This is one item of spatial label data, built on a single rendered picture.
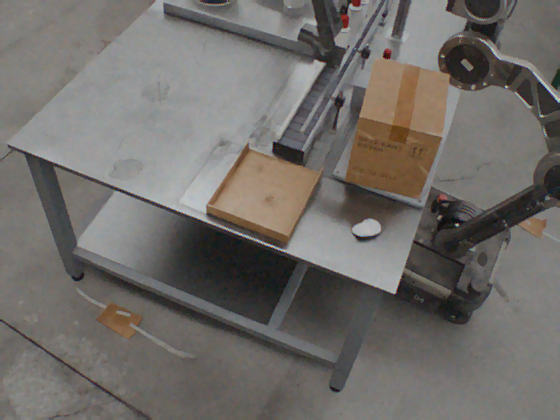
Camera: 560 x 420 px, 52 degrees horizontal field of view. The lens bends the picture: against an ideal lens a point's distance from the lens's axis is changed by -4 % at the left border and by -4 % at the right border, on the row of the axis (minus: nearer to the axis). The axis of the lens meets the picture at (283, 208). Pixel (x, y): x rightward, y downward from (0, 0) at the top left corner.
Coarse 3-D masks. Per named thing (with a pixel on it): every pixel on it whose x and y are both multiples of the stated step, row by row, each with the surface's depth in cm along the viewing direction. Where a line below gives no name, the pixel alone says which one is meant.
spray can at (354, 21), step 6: (354, 0) 213; (360, 0) 213; (354, 6) 215; (360, 6) 216; (348, 12) 217; (354, 12) 215; (360, 12) 216; (354, 18) 217; (360, 18) 219; (354, 24) 219; (354, 30) 222; (354, 36) 224; (348, 42) 226
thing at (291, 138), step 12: (384, 0) 252; (372, 24) 239; (348, 48) 226; (348, 60) 221; (324, 72) 215; (324, 84) 211; (336, 84) 211; (312, 96) 206; (300, 108) 201; (312, 108) 202; (300, 120) 197; (312, 120) 198; (288, 132) 193; (288, 144) 190; (300, 144) 190
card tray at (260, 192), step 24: (240, 168) 188; (264, 168) 189; (288, 168) 189; (216, 192) 177; (240, 192) 181; (264, 192) 182; (288, 192) 183; (312, 192) 183; (216, 216) 175; (240, 216) 176; (264, 216) 176; (288, 216) 177; (288, 240) 171
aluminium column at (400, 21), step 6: (402, 0) 229; (408, 0) 228; (402, 6) 231; (408, 6) 230; (396, 12) 234; (402, 12) 234; (408, 12) 234; (396, 18) 236; (402, 18) 235; (396, 24) 238; (402, 24) 237; (396, 30) 240; (402, 30) 239; (396, 36) 242
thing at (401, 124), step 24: (384, 72) 179; (408, 72) 180; (432, 72) 181; (384, 96) 172; (408, 96) 173; (432, 96) 174; (360, 120) 166; (384, 120) 165; (408, 120) 166; (432, 120) 167; (360, 144) 173; (384, 144) 170; (408, 144) 168; (432, 144) 166; (360, 168) 180; (384, 168) 177; (408, 168) 175; (408, 192) 182
